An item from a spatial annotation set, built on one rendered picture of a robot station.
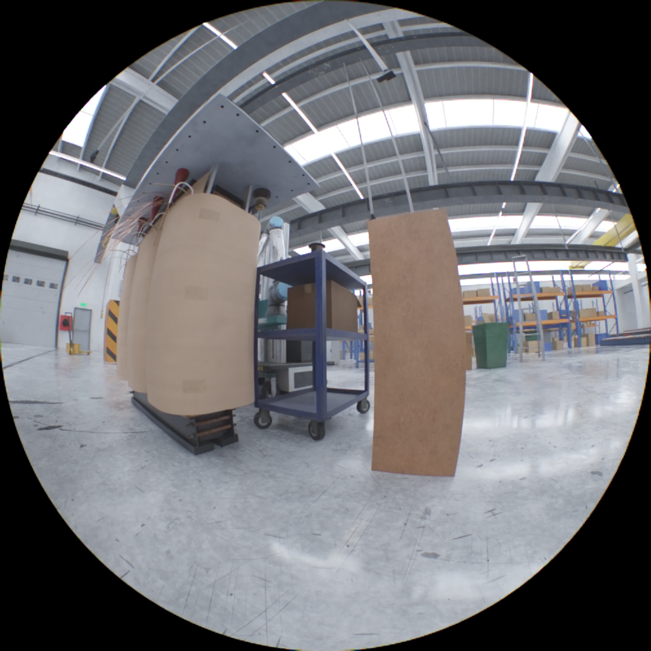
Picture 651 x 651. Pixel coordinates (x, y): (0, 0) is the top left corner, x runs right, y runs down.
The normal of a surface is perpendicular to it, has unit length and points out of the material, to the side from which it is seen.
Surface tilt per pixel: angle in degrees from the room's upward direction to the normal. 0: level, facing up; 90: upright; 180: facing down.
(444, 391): 90
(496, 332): 94
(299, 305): 90
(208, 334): 90
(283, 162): 180
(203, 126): 180
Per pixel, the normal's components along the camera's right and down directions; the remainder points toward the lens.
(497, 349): -0.18, -0.04
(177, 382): 0.34, -0.10
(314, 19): 0.01, 0.99
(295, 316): -0.47, -0.09
